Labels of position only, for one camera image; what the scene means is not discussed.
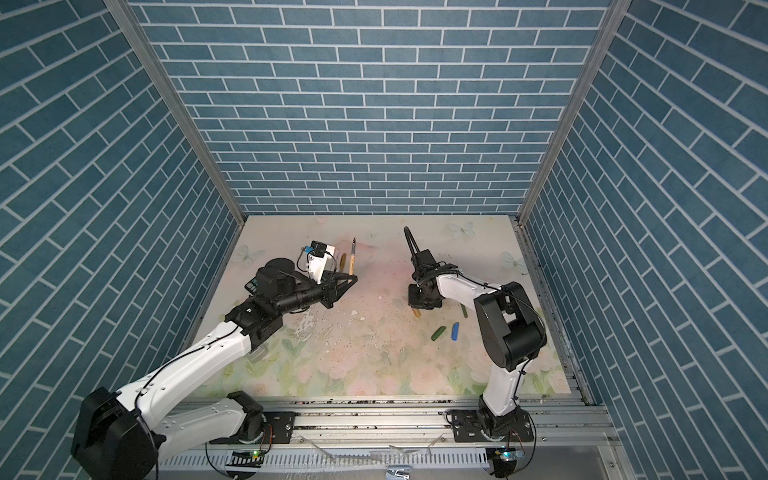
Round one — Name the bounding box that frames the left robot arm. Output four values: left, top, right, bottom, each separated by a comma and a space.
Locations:
71, 258, 358, 479

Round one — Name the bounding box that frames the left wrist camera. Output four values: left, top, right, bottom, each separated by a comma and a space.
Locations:
297, 241, 338, 284

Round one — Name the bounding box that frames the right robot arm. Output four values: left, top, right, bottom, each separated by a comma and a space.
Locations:
403, 227, 547, 442

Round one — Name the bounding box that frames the green pen cap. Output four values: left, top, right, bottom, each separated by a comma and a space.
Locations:
430, 326, 447, 342

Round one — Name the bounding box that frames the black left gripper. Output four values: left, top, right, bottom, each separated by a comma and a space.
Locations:
274, 270, 358, 318

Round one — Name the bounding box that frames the black calculator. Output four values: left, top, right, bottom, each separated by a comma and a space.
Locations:
245, 278, 259, 296

